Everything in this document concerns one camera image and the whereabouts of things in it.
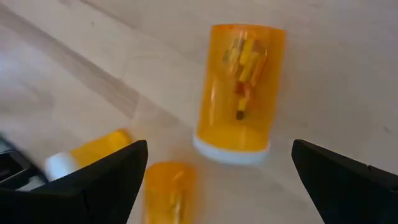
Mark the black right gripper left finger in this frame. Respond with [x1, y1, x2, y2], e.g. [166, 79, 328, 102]
[0, 139, 149, 224]

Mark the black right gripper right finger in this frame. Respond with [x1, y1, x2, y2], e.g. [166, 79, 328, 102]
[291, 139, 398, 224]

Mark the medium orange pill bottle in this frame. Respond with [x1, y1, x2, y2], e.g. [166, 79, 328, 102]
[44, 128, 135, 183]

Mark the large orange pill bottle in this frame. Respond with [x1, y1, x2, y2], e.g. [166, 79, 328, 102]
[192, 23, 287, 166]
[141, 161, 200, 224]

